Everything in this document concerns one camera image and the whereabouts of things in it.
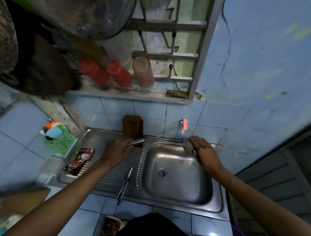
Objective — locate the grey window frame with grille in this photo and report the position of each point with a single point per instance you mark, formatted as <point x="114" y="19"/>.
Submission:
<point x="194" y="60"/>

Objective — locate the person's left hand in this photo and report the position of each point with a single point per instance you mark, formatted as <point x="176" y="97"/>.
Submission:
<point x="114" y="152"/>

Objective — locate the person's right forearm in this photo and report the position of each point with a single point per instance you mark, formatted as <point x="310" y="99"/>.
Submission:
<point x="255" y="201"/>

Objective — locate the round sink drain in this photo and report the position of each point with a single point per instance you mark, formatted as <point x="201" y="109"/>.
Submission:
<point x="161" y="173"/>

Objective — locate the container with food scraps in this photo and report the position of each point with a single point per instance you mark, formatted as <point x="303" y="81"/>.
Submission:
<point x="110" y="226"/>

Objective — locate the large metal pot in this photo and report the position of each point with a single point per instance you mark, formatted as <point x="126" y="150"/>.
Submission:
<point x="85" y="17"/>

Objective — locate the dark blackened wok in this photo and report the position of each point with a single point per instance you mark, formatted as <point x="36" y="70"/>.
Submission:
<point x="36" y="65"/>

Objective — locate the person's left forearm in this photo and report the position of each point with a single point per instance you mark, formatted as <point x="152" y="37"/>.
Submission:
<point x="60" y="201"/>

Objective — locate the steel kitchen knife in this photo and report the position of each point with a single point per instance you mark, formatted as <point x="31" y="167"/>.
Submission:
<point x="136" y="141"/>

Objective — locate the red and black packet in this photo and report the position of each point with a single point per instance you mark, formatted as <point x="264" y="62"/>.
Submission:
<point x="80" y="161"/>

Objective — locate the brown scrubbing brush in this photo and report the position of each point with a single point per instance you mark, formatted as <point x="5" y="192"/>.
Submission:
<point x="177" y="94"/>

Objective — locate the stainless steel sink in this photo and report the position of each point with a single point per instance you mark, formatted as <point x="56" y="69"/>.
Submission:
<point x="179" y="182"/>

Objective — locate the brown wooden cutting board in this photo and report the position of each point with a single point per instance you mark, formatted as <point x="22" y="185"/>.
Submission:
<point x="132" y="127"/>

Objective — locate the clear pink ribbed glass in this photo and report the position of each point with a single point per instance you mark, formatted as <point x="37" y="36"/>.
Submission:
<point x="143" y="71"/>

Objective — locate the colourful sponges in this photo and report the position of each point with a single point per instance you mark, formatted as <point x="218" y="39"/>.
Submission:
<point x="54" y="130"/>

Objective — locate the person's right hand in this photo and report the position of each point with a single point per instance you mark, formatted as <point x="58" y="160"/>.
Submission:
<point x="206" y="154"/>

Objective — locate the person's dark clothing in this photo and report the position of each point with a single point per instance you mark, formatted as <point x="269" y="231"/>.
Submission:
<point x="150" y="226"/>

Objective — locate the red plastic cup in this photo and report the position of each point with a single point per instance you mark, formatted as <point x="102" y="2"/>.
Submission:
<point x="119" y="73"/>
<point x="93" y="71"/>

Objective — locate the green plastic basket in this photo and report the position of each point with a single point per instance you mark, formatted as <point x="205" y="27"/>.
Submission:
<point x="62" y="143"/>

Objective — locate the steel tongs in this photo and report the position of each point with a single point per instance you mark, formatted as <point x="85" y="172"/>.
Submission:
<point x="124" y="186"/>

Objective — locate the grey steel wool scrubber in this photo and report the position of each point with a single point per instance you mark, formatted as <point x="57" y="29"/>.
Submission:
<point x="187" y="146"/>

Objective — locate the person's right fingers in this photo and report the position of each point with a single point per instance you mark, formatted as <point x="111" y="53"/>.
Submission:
<point x="196" y="142"/>

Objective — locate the person's left fingers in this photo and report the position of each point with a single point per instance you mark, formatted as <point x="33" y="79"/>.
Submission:
<point x="125" y="144"/>

